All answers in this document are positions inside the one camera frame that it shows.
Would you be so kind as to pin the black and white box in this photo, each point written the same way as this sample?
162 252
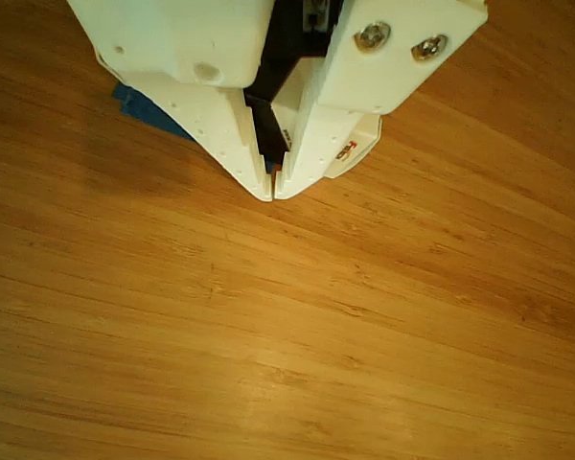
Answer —
361 139

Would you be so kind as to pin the blue tape square target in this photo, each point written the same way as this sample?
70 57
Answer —
144 112

